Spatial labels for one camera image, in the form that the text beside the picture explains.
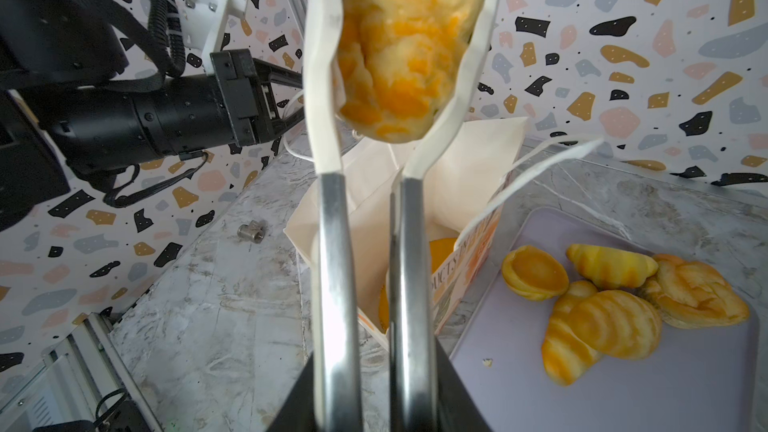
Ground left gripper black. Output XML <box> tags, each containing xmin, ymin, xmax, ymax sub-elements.
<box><xmin>35</xmin><ymin>49</ymin><xmax>302</xmax><ymax>174</ymax></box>

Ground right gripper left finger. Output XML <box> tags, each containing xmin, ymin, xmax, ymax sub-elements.
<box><xmin>267</xmin><ymin>359</ymin><xmax>315</xmax><ymax>432</ymax></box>

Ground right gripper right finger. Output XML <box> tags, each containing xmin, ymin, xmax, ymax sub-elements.
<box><xmin>435</xmin><ymin>340</ymin><xmax>491</xmax><ymax>432</ymax></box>

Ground striped croissant bread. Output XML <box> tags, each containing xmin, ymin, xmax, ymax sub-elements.
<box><xmin>567</xmin><ymin>290</ymin><xmax>662</xmax><ymax>360</ymax></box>
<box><xmin>541</xmin><ymin>280</ymin><xmax>603</xmax><ymax>386</ymax></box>

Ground steel tongs white tips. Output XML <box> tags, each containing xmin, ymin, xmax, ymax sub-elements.
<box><xmin>303</xmin><ymin>0</ymin><xmax>498</xmax><ymax>431</ymax></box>

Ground round yellow tart bread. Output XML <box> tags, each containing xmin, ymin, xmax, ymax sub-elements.
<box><xmin>501</xmin><ymin>245</ymin><xmax>569</xmax><ymax>301</ymax></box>

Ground braided twist pastry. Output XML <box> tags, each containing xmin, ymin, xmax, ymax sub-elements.
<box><xmin>337</xmin><ymin>0</ymin><xmax>484</xmax><ymax>143</ymax></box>

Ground printed paper bread bag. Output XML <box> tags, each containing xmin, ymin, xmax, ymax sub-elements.
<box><xmin>283</xmin><ymin>116</ymin><xmax>604</xmax><ymax>352</ymax></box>

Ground large sesame oval bread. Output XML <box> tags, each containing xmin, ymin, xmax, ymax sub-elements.
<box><xmin>378</xmin><ymin>238</ymin><xmax>456</xmax><ymax>332</ymax></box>

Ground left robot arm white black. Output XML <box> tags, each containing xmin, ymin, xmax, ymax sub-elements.
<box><xmin>1</xmin><ymin>0</ymin><xmax>304</xmax><ymax>228</ymax></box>

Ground small metal cylinder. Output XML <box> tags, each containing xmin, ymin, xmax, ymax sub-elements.
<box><xmin>237</xmin><ymin>220</ymin><xmax>267</xmax><ymax>244</ymax></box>

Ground small striped yellow roll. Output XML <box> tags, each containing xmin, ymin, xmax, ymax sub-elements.
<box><xmin>566</xmin><ymin>244</ymin><xmax>659</xmax><ymax>289</ymax></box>

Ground lilac plastic tray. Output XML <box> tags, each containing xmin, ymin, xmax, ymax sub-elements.
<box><xmin>449</xmin><ymin>206</ymin><xmax>762</xmax><ymax>432</ymax></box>

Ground knotted brown bun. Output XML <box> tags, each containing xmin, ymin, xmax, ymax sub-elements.
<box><xmin>637</xmin><ymin>254</ymin><xmax>750</xmax><ymax>329</ymax></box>

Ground black corrugated cable conduit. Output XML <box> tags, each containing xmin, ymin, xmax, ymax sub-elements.
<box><xmin>113</xmin><ymin>0</ymin><xmax>188</xmax><ymax>94</ymax></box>

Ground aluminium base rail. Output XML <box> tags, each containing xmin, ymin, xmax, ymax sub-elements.
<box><xmin>1</xmin><ymin>313</ymin><xmax>163</xmax><ymax>431</ymax></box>

